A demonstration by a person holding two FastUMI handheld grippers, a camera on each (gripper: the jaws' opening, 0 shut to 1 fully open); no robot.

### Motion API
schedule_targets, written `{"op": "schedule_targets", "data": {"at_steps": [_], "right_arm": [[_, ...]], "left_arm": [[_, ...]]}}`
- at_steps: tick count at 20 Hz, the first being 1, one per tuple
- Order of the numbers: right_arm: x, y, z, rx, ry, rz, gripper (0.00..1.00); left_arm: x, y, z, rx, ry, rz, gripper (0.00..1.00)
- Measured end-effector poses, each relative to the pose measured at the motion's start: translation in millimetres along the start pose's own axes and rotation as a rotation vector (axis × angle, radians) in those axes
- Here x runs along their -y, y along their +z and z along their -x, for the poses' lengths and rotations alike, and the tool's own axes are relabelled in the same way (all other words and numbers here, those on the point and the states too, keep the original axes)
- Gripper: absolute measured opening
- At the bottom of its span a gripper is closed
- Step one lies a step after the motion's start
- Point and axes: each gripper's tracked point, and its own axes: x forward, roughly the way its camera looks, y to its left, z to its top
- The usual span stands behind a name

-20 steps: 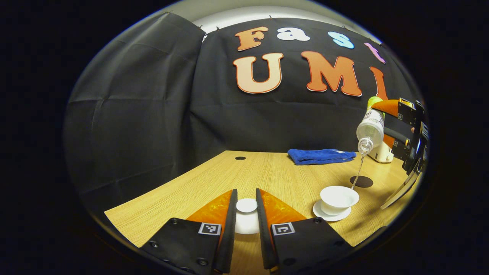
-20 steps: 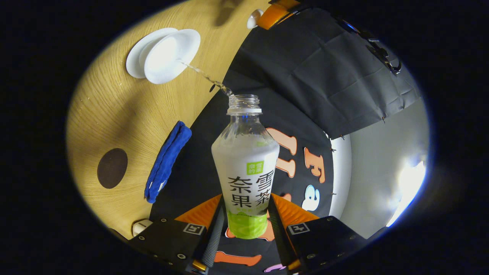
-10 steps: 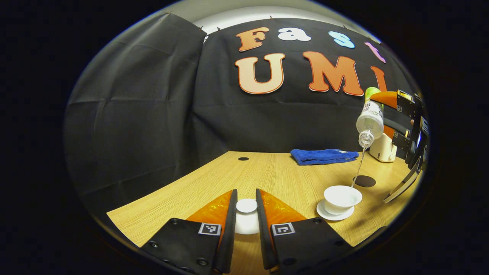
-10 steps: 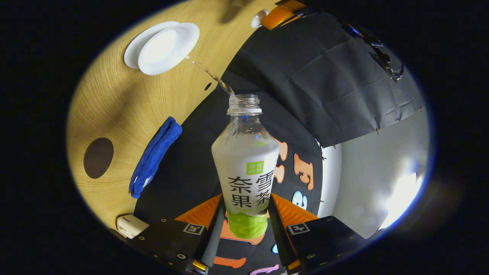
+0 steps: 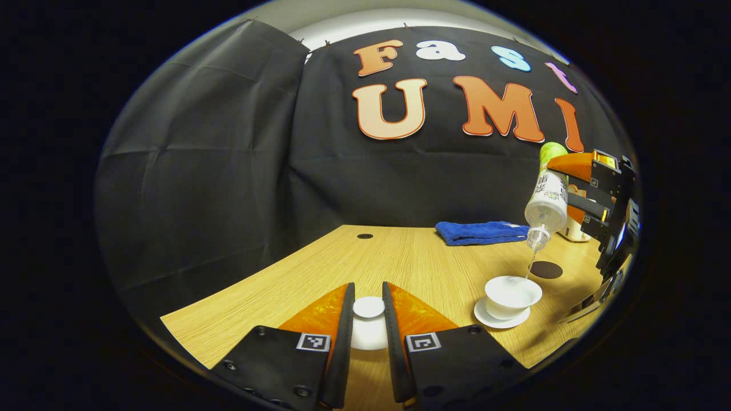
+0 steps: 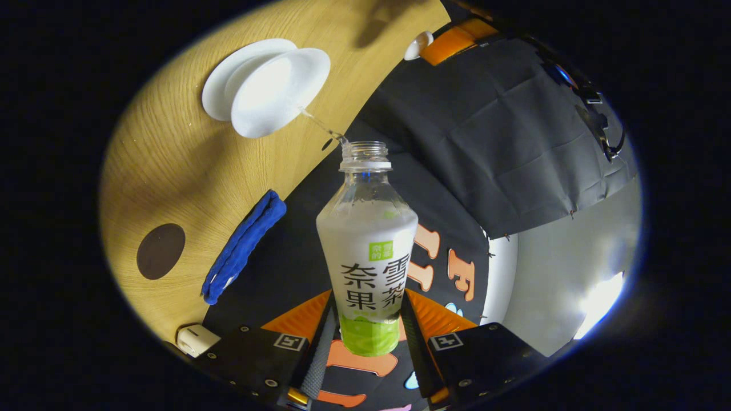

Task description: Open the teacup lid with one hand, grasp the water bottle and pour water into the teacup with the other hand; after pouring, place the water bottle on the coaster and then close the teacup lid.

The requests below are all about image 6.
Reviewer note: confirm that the white toaster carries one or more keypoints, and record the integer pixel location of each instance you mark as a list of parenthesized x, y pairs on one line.
[(197, 341)]

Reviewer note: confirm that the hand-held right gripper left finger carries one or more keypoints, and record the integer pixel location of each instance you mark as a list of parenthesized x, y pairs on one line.
[(322, 348)]

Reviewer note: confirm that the white saucer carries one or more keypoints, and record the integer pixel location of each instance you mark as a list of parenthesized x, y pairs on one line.
[(220, 85)]

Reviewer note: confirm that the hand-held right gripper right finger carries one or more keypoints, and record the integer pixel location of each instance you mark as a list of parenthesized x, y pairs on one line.
[(414, 342)]

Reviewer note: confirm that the clear water bottle green label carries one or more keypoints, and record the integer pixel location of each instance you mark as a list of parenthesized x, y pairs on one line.
[(365, 268)]

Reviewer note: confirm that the white porcelain teacup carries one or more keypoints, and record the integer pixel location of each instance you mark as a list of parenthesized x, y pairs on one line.
[(280, 91)]

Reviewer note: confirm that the dark brown round coaster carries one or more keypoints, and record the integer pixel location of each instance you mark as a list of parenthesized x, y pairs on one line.
[(161, 251)]

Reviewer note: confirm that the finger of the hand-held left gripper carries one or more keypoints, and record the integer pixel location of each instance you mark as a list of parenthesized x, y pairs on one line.
[(448, 45), (477, 25)]

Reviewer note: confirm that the white teacup lid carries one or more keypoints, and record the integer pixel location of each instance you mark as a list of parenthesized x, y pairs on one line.
[(417, 45)]

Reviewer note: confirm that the blue folded towel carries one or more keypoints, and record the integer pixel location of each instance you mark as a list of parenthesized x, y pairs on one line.
[(245, 245)]

